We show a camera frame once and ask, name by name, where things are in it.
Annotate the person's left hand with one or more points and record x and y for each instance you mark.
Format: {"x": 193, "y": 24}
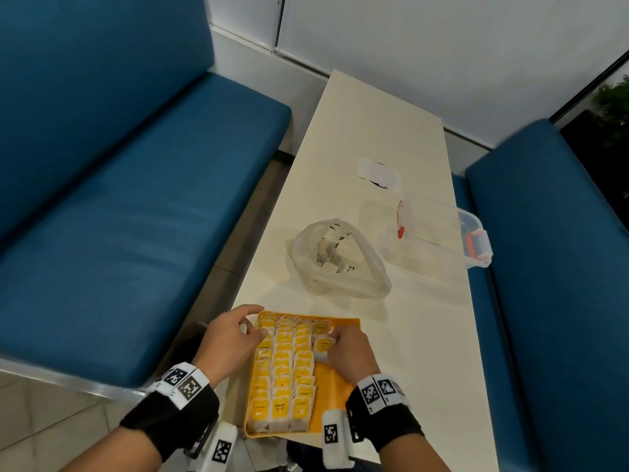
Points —
{"x": 226, "y": 344}

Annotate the person's right hand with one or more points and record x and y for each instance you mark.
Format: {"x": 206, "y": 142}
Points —
{"x": 354, "y": 356}

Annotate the yellow tagged tea bag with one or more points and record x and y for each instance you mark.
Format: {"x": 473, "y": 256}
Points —
{"x": 323, "y": 346}

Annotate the yellow tray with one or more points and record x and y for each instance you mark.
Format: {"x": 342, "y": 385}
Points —
{"x": 331, "y": 398}

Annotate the row of tea bags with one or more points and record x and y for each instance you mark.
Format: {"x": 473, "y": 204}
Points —
{"x": 280, "y": 388}

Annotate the clear plastic bag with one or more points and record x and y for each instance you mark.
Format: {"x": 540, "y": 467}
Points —
{"x": 371, "y": 280}

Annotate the clear box with red latches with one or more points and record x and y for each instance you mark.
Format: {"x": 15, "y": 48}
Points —
{"x": 432, "y": 231}

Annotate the person's left forearm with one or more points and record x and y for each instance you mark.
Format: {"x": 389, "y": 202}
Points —
{"x": 162, "y": 422}

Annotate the person's right forearm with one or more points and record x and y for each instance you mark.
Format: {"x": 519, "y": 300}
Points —
{"x": 388, "y": 427}

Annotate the white marker wristband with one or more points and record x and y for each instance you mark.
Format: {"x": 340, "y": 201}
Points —
{"x": 378, "y": 390}
{"x": 184, "y": 385}

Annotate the blue sofa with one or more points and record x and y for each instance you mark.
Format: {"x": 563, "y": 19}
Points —
{"x": 555, "y": 290}
{"x": 123, "y": 201}

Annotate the white paper patch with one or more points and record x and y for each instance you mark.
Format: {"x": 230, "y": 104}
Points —
{"x": 381, "y": 173}

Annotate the black metal pole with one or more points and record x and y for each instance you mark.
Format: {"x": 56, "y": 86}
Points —
{"x": 587, "y": 85}

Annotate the green leafy plant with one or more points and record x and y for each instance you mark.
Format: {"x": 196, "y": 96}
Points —
{"x": 614, "y": 100}

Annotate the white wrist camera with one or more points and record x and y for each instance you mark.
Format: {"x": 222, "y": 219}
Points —
{"x": 221, "y": 447}
{"x": 334, "y": 437}

